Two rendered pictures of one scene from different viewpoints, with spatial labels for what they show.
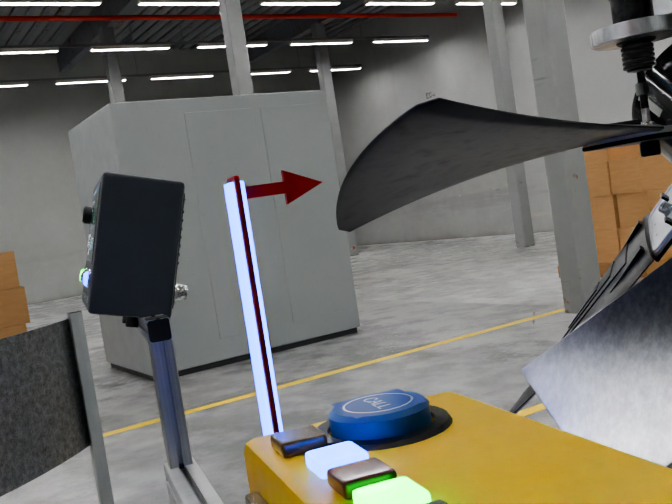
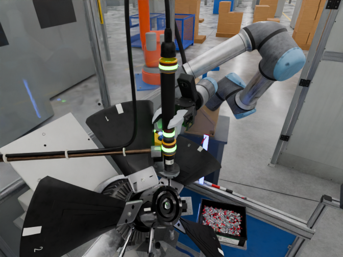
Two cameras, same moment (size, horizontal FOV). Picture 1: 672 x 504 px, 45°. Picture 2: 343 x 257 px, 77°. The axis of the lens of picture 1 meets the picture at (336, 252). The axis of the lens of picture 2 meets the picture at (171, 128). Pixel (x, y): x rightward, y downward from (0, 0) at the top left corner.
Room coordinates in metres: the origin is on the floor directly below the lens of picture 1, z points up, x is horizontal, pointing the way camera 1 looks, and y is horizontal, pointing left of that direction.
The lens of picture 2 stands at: (1.06, -0.60, 1.77)
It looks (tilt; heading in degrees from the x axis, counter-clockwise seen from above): 34 degrees down; 138
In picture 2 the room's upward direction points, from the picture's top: straight up
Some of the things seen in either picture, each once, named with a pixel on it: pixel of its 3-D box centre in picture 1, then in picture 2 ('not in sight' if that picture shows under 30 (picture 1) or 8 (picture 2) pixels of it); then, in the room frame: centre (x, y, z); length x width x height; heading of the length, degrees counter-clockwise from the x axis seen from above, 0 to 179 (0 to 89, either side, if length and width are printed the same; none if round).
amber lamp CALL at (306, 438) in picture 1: (298, 441); not in sight; (0.30, 0.02, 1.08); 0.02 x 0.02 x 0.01; 19
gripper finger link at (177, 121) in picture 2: not in sight; (177, 125); (0.69, -0.25, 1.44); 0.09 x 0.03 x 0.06; 119
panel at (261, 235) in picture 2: not in sight; (211, 232); (0.65, 0.11, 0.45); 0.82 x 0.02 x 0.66; 19
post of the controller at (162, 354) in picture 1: (168, 391); (318, 212); (1.05, 0.24, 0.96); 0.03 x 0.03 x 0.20; 19
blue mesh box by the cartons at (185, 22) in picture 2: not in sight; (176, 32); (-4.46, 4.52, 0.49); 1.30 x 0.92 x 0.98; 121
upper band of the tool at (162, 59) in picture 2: not in sight; (168, 65); (0.67, -0.27, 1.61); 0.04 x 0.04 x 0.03
